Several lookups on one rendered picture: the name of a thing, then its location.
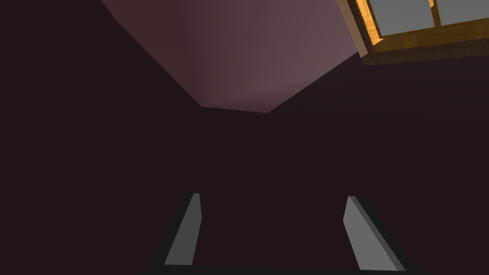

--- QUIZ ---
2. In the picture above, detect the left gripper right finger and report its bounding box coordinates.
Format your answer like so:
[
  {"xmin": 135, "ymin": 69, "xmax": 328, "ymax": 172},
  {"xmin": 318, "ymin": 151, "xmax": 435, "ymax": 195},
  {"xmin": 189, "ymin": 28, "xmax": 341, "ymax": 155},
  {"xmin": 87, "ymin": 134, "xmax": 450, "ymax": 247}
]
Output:
[{"xmin": 342, "ymin": 195, "xmax": 417, "ymax": 272}]

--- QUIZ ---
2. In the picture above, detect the wooden framed window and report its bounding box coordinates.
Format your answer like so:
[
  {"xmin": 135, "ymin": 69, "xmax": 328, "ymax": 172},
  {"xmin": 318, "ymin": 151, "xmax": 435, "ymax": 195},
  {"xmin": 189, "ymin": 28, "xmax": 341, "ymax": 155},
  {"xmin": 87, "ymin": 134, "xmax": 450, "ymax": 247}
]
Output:
[{"xmin": 337, "ymin": 0, "xmax": 489, "ymax": 66}]

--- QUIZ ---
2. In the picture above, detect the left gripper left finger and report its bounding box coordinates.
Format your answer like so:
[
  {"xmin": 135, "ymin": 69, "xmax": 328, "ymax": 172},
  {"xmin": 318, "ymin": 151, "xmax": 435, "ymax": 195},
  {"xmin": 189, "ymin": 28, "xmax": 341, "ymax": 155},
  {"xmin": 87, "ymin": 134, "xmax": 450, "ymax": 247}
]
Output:
[{"xmin": 152, "ymin": 192, "xmax": 202, "ymax": 267}]

